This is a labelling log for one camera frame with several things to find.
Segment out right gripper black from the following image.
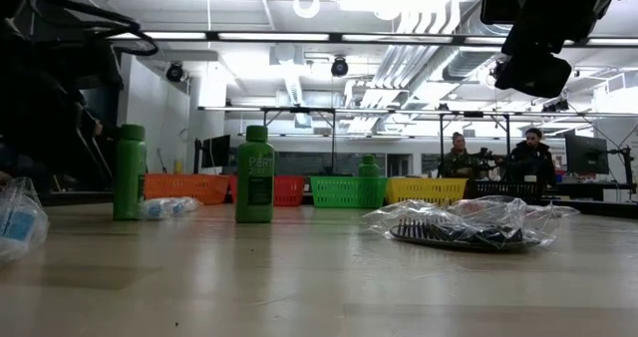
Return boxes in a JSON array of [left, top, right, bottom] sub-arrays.
[[480, 0, 619, 99]]

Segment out green travel shampoo bottle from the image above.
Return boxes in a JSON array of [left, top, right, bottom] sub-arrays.
[[358, 154, 380, 179], [234, 125, 276, 224], [112, 124, 149, 222]]

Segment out person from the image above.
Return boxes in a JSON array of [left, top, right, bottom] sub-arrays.
[[438, 131, 475, 179], [505, 127, 558, 186]]

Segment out black computer monitor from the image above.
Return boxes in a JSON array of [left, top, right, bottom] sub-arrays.
[[192, 134, 232, 174], [564, 133, 610, 175]]

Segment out blue toothbrush in clear bag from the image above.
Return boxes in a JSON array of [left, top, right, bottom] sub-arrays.
[[0, 175, 51, 264], [141, 195, 201, 222]]

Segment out black plastic basket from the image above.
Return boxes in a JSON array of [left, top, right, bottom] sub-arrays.
[[466, 179, 545, 207]]

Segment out dark office desk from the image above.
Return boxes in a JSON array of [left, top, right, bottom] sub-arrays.
[[540, 179, 638, 219]]

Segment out yellow plastic basket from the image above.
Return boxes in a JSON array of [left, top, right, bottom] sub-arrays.
[[386, 176, 469, 207]]

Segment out orange plastic basket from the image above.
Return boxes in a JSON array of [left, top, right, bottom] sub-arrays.
[[144, 172, 231, 206]]

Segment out green plastic basket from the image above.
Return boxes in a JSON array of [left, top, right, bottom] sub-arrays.
[[308, 175, 390, 209]]

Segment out red plastic basket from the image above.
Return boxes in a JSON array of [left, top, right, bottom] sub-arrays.
[[227, 174, 306, 207]]

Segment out silver ventilation duct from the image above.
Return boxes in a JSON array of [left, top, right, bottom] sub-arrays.
[[438, 0, 504, 84]]

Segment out black hair ties in bag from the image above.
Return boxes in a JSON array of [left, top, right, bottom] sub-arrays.
[[362, 194, 560, 252]]

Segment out black workbench frame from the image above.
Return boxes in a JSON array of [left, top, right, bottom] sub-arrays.
[[197, 105, 638, 178]]

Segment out white ring light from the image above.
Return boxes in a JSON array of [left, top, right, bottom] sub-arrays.
[[292, 0, 322, 20]]

